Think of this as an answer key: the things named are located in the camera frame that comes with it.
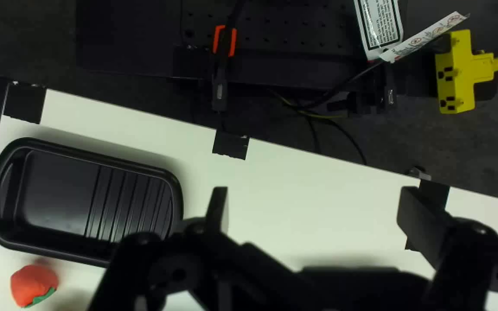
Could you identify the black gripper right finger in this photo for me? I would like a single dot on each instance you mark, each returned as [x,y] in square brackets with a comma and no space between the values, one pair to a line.
[423,226]

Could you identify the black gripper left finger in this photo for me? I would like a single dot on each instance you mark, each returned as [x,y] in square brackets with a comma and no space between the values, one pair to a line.
[217,208]

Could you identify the black power plug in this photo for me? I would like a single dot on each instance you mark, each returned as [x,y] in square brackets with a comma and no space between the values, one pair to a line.
[371,96]

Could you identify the black plastic tray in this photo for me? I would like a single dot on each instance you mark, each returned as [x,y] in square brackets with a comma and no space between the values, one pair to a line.
[60,196]

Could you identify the yellow power adapter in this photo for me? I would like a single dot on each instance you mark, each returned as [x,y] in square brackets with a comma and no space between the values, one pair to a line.
[459,70]

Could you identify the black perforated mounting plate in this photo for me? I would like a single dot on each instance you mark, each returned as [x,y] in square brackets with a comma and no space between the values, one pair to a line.
[295,36]

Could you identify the white paper strip tag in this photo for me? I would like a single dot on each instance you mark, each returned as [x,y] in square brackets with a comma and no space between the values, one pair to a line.
[428,36]

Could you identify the red green plush tomato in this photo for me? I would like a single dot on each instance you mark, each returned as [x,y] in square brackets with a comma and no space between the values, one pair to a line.
[34,286]

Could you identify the white barcode label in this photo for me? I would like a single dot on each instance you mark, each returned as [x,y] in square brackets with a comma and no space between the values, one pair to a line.
[380,23]

